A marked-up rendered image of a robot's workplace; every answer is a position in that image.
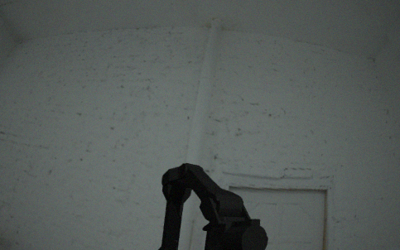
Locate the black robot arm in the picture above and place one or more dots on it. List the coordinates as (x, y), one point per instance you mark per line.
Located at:
(230, 227)

